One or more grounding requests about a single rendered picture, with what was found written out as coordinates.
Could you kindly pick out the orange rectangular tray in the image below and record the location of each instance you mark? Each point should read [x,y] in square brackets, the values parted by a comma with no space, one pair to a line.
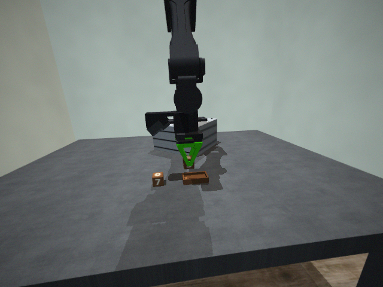
[195,178]

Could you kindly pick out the brown number cube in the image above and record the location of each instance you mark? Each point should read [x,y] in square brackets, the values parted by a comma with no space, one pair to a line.
[184,164]
[158,179]

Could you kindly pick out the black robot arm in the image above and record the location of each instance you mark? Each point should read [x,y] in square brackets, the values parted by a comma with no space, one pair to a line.
[185,67]

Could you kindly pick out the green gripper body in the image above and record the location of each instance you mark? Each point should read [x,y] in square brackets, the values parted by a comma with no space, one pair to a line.
[194,131]

